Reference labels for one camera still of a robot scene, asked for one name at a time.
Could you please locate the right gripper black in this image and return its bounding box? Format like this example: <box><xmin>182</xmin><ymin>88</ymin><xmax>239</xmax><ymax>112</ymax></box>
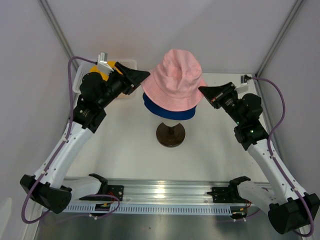
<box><xmin>198</xmin><ymin>82</ymin><xmax>245</xmax><ymax>126</ymax></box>

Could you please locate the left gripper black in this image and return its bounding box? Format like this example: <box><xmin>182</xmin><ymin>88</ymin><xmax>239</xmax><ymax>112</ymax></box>
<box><xmin>97</xmin><ymin>62</ymin><xmax>151</xmax><ymax>109</ymax></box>

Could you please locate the blue bucket hat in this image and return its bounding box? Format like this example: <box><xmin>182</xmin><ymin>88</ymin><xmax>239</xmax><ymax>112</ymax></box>
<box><xmin>142</xmin><ymin>93</ymin><xmax>197</xmax><ymax>121</ymax></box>

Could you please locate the pink bucket hat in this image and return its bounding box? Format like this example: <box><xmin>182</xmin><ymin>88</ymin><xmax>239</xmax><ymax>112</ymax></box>
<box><xmin>141</xmin><ymin>49</ymin><xmax>207</xmax><ymax>112</ymax></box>

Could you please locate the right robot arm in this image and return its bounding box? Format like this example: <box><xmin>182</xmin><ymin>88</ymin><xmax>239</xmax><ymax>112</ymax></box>
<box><xmin>199</xmin><ymin>82</ymin><xmax>320</xmax><ymax>237</ymax></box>

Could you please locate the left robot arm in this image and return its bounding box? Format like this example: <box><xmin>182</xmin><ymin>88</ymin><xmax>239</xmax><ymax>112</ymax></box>
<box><xmin>20</xmin><ymin>62</ymin><xmax>150</xmax><ymax>214</ymax></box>

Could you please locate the yellow bucket hat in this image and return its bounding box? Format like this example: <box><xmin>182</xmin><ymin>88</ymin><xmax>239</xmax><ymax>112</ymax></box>
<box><xmin>89</xmin><ymin>60</ymin><xmax>122</xmax><ymax>81</ymax></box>

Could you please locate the white perforated plastic basket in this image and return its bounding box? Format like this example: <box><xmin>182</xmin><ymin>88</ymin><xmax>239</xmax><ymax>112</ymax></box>
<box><xmin>72</xmin><ymin>59</ymin><xmax>138</xmax><ymax>94</ymax></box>

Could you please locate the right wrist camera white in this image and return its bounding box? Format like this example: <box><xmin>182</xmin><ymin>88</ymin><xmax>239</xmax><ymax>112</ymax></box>
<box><xmin>235</xmin><ymin>74</ymin><xmax>252</xmax><ymax>94</ymax></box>

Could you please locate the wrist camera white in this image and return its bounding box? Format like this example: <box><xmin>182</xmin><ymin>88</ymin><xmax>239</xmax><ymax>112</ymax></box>
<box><xmin>235</xmin><ymin>74</ymin><xmax>252</xmax><ymax>94</ymax></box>
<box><xmin>97</xmin><ymin>52</ymin><xmax>113</xmax><ymax>76</ymax></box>

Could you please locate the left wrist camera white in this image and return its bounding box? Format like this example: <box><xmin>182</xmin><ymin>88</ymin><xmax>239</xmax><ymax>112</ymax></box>
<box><xmin>97</xmin><ymin>52</ymin><xmax>113</xmax><ymax>76</ymax></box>

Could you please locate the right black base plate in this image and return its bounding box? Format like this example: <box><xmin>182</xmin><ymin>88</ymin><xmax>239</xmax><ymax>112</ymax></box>
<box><xmin>206</xmin><ymin>176</ymin><xmax>251</xmax><ymax>204</ymax></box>

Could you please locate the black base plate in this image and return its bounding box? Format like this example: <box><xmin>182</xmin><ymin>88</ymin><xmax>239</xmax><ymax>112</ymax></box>
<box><xmin>99</xmin><ymin>185</ymin><xmax>125</xmax><ymax>202</ymax></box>
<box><xmin>206</xmin><ymin>176</ymin><xmax>251</xmax><ymax>204</ymax></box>

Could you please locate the aluminium mounting rail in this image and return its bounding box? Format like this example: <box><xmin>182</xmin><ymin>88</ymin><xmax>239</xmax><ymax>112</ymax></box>
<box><xmin>62</xmin><ymin>177</ymin><xmax>303</xmax><ymax>207</ymax></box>

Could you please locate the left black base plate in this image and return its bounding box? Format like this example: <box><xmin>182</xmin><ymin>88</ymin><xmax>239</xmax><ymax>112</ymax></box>
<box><xmin>99</xmin><ymin>185</ymin><xmax>125</xmax><ymax>202</ymax></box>

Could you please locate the right aluminium frame post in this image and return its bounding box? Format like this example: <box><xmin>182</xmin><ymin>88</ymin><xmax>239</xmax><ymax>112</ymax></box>
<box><xmin>254</xmin><ymin>0</ymin><xmax>306</xmax><ymax>77</ymax></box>

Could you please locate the white slotted cable duct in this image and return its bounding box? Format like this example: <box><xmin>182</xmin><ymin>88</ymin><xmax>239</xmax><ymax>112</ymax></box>
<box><xmin>64</xmin><ymin>203</ymin><xmax>232</xmax><ymax>216</ymax></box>

